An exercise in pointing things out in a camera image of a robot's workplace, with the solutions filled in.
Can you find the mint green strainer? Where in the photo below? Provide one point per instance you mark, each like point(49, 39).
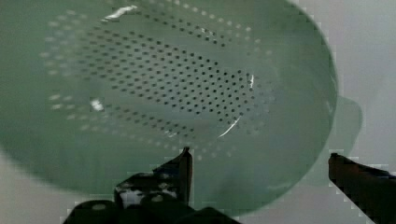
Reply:
point(93, 91)

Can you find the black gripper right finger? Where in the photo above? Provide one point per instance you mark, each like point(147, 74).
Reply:
point(371, 189)

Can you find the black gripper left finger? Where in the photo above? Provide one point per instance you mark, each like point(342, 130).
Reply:
point(158, 197)

